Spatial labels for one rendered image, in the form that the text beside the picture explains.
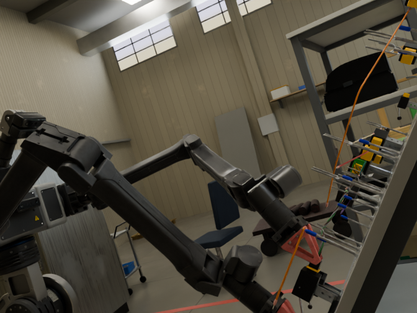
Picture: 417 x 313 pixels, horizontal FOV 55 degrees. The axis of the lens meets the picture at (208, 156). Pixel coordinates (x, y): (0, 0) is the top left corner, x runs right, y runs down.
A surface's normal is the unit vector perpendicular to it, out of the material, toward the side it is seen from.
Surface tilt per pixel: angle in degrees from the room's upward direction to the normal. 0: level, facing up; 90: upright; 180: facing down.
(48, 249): 90
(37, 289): 90
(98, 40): 90
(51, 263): 90
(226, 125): 74
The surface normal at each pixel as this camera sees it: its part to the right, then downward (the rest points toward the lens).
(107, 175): 0.74, -0.48
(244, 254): 0.25, -0.79
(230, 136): -0.42, -0.16
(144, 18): -0.35, 0.11
